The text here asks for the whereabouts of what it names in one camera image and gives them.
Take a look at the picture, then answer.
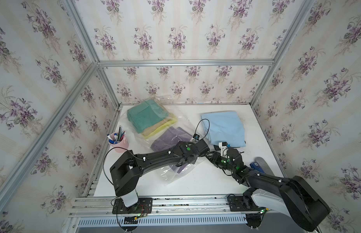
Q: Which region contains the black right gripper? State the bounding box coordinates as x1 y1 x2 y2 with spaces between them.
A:
204 151 237 174

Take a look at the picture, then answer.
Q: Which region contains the light blue garment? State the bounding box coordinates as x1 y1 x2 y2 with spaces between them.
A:
201 111 246 148

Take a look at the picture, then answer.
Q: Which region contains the purple garment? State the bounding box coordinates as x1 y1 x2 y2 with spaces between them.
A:
150 127 192 175

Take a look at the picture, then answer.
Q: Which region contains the clear plastic vacuum bag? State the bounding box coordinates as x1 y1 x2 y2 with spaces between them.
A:
123 94 207 185

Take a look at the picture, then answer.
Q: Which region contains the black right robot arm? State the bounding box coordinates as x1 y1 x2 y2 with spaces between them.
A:
206 149 331 232

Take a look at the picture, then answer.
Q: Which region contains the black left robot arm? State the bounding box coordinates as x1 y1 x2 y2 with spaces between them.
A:
110 140 210 208

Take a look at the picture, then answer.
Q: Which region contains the yellow folded garment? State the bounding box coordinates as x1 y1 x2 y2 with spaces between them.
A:
141 115 177 138

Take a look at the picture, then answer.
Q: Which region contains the beige folded garment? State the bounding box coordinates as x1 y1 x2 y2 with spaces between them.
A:
141 100 177 138

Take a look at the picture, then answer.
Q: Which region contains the green folded garment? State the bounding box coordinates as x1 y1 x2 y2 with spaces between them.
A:
127 99 170 134

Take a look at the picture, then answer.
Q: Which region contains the pink pen cup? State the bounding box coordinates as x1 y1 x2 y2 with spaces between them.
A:
107 125 129 153

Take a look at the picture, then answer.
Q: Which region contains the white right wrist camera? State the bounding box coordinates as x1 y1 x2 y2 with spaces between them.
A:
218 142 231 157

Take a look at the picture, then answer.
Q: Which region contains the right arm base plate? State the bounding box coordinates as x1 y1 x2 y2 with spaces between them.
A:
227 194 264 212

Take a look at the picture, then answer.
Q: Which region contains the aluminium mounting rail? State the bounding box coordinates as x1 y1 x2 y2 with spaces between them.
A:
68 193 271 217

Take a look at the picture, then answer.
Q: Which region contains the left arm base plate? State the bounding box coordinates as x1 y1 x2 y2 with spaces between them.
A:
112 198 153 215

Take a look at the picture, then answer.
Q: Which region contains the white slotted cable duct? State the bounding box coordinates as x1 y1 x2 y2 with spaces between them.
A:
77 214 247 228

